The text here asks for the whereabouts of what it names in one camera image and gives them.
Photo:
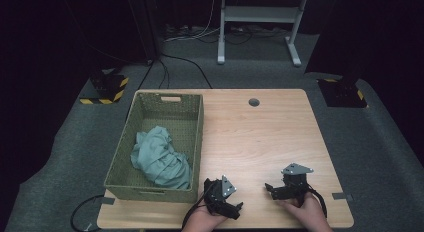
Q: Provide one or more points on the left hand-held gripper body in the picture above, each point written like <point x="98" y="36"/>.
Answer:
<point x="216" y="195"/>

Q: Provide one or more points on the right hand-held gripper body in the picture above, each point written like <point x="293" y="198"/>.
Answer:
<point x="295" y="185"/>

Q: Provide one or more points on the teal cloth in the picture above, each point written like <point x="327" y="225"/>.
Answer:
<point x="160" y="158"/>

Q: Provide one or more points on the green woven basket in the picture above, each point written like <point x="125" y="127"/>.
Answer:
<point x="166" y="105"/>

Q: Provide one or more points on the person's left hand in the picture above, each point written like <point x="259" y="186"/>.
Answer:
<point x="203" y="222"/>

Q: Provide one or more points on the person's right hand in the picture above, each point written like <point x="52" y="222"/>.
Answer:
<point x="311" y="215"/>

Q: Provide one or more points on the grey tape strip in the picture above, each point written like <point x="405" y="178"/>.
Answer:
<point x="106" y="200"/>
<point x="342" y="196"/>

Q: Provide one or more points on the black yellow-striped stand base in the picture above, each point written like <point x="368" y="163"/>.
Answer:
<point x="106" y="88"/>
<point x="343" y="93"/>

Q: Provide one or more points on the white metal stand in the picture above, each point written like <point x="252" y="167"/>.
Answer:
<point x="260" y="13"/>

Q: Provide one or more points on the black stand post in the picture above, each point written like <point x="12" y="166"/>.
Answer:
<point x="150" y="25"/>

